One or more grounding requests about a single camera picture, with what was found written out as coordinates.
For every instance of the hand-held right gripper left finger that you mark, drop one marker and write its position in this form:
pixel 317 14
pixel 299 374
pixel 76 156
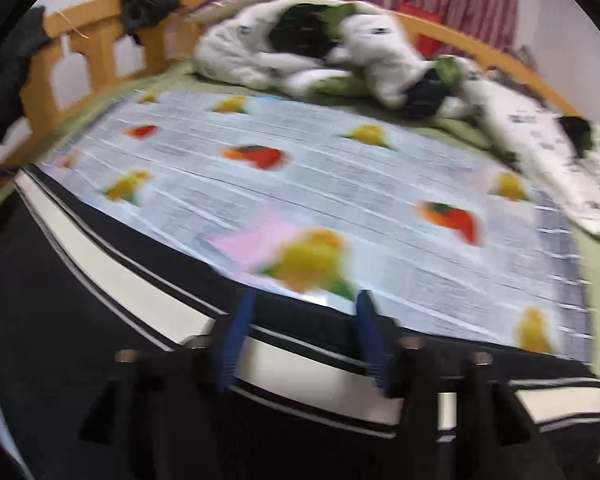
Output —
pixel 236 345

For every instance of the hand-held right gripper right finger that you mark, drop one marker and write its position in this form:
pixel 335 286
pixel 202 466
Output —
pixel 375 347

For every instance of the black pants with white waistband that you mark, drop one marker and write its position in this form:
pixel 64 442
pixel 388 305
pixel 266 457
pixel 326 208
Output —
pixel 70 290

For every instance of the fruit print plastic tablecloth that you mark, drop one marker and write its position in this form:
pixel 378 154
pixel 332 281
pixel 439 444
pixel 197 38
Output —
pixel 320 180

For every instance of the green bed sheet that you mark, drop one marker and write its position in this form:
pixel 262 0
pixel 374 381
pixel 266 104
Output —
pixel 172 80

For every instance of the white floral fleece blanket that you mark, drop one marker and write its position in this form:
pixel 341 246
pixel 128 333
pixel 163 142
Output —
pixel 380 55

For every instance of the red cloth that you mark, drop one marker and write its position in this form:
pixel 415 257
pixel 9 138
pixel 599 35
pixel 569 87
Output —
pixel 420 17

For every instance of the dark grey hanging garment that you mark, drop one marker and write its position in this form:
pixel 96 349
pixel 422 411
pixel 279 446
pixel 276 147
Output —
pixel 147 2

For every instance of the black hanging garment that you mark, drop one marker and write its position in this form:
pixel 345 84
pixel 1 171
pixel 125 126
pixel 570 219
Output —
pixel 10 70

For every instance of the wooden bed frame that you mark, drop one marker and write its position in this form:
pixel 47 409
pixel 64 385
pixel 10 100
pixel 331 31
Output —
pixel 92 42

